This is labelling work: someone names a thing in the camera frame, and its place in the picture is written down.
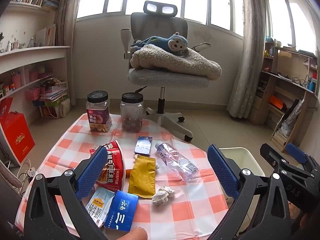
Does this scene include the milk carton light blue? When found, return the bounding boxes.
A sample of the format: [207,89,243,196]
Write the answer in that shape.
[86,187,115,228]

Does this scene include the dark blue carton box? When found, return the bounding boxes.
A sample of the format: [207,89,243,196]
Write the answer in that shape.
[104,191,139,232]

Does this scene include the red noodle package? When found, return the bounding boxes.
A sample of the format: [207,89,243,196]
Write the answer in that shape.
[96,140,126,192]

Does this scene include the clear plastic water bottle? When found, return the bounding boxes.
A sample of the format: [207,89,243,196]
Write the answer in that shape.
[155,141,199,183]

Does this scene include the yellow gold snack bag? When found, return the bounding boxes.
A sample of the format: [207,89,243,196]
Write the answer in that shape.
[128,155,156,199]

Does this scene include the white tissue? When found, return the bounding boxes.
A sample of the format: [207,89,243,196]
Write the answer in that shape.
[151,186,175,205]

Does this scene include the small blue snack box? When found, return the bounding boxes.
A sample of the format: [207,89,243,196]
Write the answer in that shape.
[134,136,152,156]

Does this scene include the white trash bin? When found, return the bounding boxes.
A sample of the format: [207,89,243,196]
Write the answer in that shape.
[220,147,265,176]

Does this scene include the right hand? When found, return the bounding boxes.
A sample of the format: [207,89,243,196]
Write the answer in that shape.
[300,213,314,230]

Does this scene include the left hand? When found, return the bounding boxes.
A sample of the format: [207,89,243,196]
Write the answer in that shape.
[118,227,148,240]

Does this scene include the white power strip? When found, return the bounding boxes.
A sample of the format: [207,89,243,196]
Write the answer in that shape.
[26,167,36,178]

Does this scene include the wooden desk shelf unit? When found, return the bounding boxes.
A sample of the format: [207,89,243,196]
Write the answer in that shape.
[248,41,318,152]

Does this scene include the red gift bag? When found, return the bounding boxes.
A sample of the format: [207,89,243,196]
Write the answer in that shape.
[1,112,35,165]

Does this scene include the orange peel small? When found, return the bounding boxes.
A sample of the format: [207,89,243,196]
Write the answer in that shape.
[125,169,132,178]

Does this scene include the checkered orange white tablecloth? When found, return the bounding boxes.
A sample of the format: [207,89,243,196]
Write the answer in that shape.
[14,113,230,240]

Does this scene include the nut jar purple label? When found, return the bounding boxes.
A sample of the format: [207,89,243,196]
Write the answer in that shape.
[86,90,112,132]

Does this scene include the right beige curtain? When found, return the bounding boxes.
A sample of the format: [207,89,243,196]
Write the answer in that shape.
[227,0,266,119]

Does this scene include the beige curtain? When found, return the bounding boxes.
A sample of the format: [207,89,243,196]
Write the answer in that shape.
[54,0,80,105]
[227,0,266,119]

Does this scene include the clear jar with chestnuts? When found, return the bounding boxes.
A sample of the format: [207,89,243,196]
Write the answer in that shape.
[120,92,144,133]

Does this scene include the blue monkey plush toy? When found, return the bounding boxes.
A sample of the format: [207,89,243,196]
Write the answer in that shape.
[131,32,188,56]

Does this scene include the grey office chair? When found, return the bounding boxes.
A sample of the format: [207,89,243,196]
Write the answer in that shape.
[120,1,222,142]

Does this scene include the beige fleece blanket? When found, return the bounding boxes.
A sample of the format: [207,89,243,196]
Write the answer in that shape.
[130,44,222,80]

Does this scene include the left beige curtain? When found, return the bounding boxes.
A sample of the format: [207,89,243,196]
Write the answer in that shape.
[54,0,80,105]

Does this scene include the white wall bookshelf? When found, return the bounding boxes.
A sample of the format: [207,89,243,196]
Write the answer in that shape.
[1,2,69,124]

